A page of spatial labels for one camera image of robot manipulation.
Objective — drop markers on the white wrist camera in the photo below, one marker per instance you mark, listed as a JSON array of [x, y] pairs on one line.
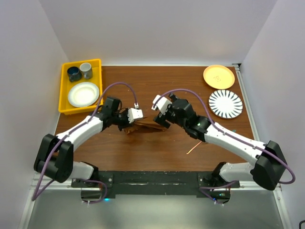
[[161, 104], [134, 115]]

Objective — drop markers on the dark blue mug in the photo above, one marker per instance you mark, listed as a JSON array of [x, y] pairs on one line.
[[74, 74]]

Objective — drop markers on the rose gold spoon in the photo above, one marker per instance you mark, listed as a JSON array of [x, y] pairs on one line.
[[194, 147]]

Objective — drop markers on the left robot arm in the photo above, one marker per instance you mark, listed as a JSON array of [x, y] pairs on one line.
[[55, 158]]

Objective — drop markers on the grey mug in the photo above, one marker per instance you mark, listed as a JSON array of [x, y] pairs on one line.
[[86, 70]]

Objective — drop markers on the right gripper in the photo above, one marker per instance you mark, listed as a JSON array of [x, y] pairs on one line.
[[161, 120]]

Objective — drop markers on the black striped white plate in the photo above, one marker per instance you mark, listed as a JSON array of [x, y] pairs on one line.
[[225, 104]]

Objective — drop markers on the brown cloth napkin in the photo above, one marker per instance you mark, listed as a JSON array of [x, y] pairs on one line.
[[145, 125]]

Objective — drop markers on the white bowl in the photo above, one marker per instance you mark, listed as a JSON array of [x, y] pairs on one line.
[[83, 94]]

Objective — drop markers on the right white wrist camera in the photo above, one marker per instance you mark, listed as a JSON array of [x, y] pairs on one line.
[[161, 104]]

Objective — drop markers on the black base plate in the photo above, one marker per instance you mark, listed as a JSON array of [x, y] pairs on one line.
[[155, 183]]

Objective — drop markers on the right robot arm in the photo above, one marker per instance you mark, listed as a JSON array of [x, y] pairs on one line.
[[264, 162]]

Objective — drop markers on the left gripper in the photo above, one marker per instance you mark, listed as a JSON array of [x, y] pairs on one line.
[[127, 124]]

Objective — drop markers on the yellow plate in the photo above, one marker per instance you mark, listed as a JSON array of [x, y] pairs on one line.
[[219, 77]]

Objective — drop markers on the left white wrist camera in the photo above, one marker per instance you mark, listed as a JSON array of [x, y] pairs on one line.
[[134, 115]]

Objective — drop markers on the yellow plastic tray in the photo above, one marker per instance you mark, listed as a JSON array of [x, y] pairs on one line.
[[64, 106]]

